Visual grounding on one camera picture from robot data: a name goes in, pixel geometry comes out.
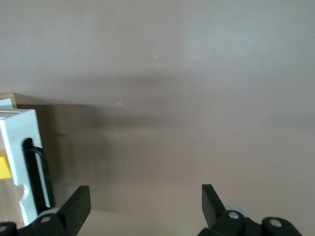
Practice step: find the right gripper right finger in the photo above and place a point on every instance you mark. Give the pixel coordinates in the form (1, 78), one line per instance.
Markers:
(229, 225)

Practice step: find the yellow block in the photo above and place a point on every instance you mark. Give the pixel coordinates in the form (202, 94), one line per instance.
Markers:
(3, 167)

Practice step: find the white-fronted wooden drawer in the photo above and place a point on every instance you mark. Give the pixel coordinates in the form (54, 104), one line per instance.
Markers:
(22, 127)

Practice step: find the wooden drawer cabinet box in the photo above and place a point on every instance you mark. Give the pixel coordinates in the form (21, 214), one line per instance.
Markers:
(11, 95)

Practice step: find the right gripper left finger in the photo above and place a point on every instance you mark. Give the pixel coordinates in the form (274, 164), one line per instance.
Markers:
(49, 225)

